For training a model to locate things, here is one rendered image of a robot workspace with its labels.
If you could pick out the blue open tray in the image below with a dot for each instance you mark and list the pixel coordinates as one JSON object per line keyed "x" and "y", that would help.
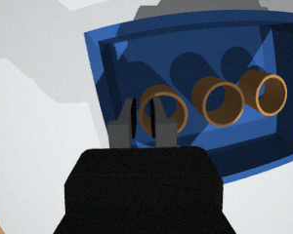
{"x": 178, "y": 50}

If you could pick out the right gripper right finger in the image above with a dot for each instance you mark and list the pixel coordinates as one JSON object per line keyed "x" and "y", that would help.
{"x": 163, "y": 130}

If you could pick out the bronze bushing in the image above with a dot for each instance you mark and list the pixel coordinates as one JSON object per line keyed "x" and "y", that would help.
{"x": 274, "y": 96}
{"x": 229, "y": 111}
{"x": 180, "y": 114}

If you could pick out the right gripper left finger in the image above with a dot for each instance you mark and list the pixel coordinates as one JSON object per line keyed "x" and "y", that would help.
{"x": 121, "y": 131}

